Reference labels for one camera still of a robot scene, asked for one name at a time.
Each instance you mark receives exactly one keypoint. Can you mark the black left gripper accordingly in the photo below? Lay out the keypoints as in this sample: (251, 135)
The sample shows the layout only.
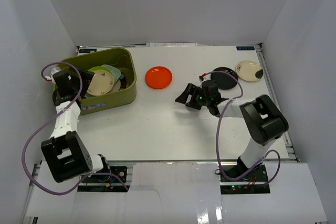
(79, 80)

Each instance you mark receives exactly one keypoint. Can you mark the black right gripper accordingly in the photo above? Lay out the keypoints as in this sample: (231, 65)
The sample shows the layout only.
(191, 89)

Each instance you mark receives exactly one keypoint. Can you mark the lime green round plate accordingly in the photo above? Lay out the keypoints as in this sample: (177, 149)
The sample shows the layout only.
(97, 68)

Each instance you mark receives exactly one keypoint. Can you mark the beige plate with characters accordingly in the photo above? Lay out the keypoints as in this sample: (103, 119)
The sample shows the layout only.
(101, 83)

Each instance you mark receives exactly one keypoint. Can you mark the light blue oblong dish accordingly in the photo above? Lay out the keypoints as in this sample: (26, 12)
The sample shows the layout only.
(116, 75)

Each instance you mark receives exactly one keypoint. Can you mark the orange round plate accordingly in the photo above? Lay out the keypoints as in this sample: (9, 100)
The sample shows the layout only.
(158, 77)

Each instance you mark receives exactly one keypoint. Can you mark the black round plate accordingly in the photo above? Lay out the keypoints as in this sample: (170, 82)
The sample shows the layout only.
(223, 77)

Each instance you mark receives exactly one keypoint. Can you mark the cream plate with black spot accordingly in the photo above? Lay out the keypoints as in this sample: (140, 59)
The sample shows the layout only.
(249, 71)

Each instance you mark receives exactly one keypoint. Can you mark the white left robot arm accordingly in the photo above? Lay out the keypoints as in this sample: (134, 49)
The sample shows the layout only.
(64, 152)

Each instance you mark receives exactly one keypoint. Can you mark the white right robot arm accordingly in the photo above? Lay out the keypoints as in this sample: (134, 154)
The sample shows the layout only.
(264, 121)

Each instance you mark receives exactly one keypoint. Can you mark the olive green plastic bin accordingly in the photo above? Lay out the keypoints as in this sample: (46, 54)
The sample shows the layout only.
(116, 57)

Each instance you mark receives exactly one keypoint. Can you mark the blue label sticker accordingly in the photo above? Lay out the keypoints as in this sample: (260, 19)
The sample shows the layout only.
(87, 51)
(245, 48)

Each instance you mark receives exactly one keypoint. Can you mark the papers at table back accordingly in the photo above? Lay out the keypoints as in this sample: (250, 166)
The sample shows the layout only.
(171, 44)

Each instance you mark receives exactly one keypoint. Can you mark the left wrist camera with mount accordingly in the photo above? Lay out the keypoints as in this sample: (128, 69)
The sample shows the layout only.
(50, 77)

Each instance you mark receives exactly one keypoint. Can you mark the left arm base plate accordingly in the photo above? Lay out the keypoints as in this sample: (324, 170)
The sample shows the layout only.
(118, 183)

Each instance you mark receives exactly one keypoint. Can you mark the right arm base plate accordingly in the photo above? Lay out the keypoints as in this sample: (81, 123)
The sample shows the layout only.
(251, 184)

